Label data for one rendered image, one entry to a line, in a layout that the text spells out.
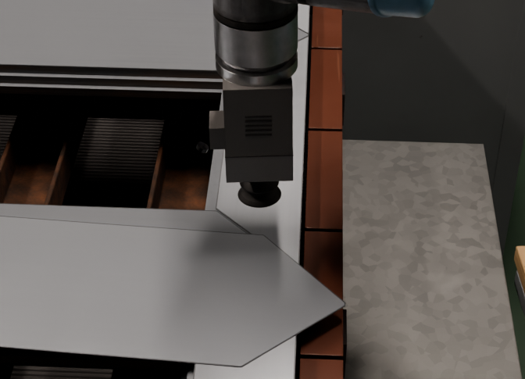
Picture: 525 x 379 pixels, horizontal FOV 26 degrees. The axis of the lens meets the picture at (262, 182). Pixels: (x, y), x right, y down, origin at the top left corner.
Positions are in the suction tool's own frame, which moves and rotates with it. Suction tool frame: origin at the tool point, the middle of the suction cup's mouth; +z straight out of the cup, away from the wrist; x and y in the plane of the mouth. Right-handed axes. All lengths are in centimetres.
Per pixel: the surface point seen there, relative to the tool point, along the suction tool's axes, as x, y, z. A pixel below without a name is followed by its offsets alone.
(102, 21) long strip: -19.6, -42.4, 3.8
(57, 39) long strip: -25.0, -38.1, 3.8
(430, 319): 19.2, -4.1, 22.0
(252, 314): -1.0, 11.8, 5.0
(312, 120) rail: 6.7, -22.6, 6.9
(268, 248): 0.7, 2.5, 4.9
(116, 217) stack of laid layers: -14.8, -2.8, 4.7
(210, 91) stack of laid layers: -5.5, -29.2, 6.5
